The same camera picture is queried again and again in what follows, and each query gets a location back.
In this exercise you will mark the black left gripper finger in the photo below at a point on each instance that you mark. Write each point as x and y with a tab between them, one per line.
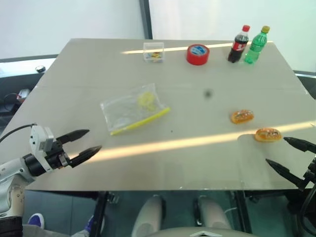
74	135
85	155

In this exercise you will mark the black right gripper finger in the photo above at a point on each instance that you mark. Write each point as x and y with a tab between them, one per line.
286	172
303	145

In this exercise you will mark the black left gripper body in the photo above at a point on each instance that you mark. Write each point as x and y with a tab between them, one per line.
57	158

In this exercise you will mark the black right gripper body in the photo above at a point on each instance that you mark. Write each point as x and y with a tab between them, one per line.
312	172

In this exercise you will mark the orange sesame bread roll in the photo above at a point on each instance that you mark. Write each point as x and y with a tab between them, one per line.
267	135
242	116

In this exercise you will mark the clear zip bag yellow seal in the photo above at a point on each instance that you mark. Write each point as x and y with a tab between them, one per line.
128	111

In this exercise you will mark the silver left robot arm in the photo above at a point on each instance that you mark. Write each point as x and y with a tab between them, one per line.
12	172

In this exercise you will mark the black table leg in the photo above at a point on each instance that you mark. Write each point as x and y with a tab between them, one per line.
242	212
98	212

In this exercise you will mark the dark side bench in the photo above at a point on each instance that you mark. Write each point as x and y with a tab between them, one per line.
307	84

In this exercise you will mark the red white small object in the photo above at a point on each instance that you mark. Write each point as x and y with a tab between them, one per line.
23	93

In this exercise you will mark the blue shoe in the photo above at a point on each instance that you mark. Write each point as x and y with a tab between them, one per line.
36	221
90	225

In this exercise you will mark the round black white gadget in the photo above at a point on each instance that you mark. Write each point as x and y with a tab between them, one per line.
40	68

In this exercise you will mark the grey side counter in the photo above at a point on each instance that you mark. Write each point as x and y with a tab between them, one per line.
22	74

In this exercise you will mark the grey robot right leg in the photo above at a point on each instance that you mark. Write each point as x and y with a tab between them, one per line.
213	214

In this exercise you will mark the grey robot leg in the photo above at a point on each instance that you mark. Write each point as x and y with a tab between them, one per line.
213	214
148	214

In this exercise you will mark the grey robot left leg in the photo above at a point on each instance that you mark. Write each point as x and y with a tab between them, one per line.
148	214

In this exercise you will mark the grey robot waist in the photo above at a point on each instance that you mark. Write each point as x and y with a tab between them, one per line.
202	232

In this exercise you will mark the green bottle yellow cap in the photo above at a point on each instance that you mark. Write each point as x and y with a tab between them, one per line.
255	47

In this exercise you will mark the clear plastic box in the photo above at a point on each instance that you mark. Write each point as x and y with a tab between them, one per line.
153	53

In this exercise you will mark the cola bottle red cap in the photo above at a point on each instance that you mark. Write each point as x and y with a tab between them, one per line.
237	47

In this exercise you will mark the red tape roll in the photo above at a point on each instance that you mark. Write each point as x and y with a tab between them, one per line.
197	54

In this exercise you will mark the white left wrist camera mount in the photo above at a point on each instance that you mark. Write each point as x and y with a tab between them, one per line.
37	140

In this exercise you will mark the dark window post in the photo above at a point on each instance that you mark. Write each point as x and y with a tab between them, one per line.
145	18

